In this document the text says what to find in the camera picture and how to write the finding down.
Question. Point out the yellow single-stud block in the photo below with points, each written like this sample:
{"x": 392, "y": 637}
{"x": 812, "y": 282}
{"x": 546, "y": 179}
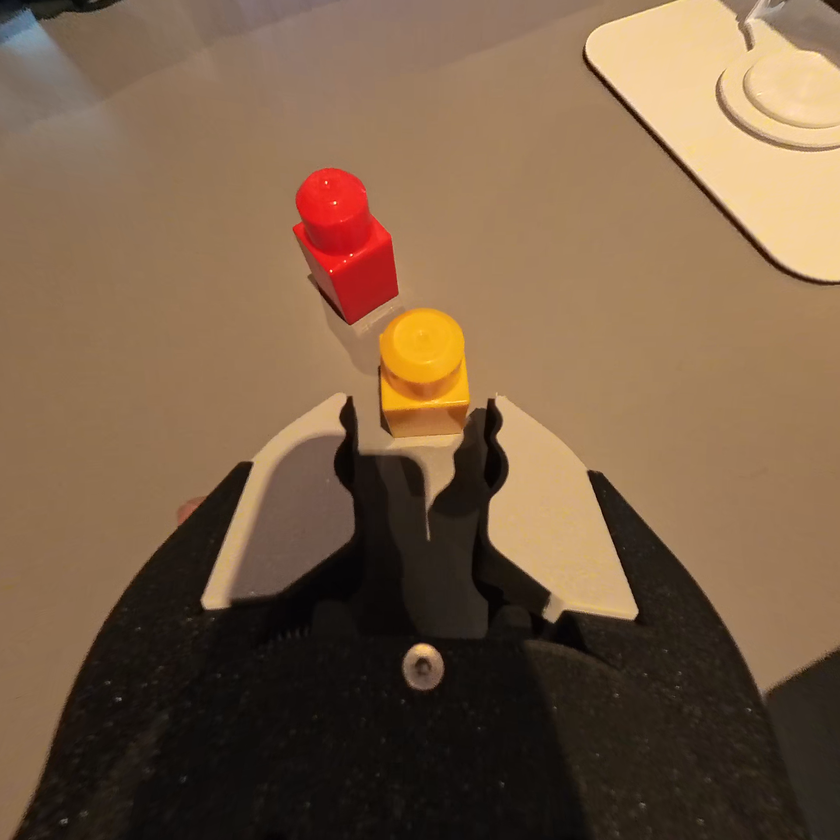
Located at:
{"x": 420, "y": 407}

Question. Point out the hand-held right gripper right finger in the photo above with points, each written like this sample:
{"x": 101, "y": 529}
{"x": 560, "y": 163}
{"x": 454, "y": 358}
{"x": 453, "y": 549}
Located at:
{"x": 558, "y": 525}

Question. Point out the person's right hand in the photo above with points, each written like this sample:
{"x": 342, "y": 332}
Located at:
{"x": 190, "y": 510}

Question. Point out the red single-stud block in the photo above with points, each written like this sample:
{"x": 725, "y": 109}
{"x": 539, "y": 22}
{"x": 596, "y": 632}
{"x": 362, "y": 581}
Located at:
{"x": 354, "y": 262}

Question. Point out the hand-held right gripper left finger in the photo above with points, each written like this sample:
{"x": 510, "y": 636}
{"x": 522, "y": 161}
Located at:
{"x": 275, "y": 518}

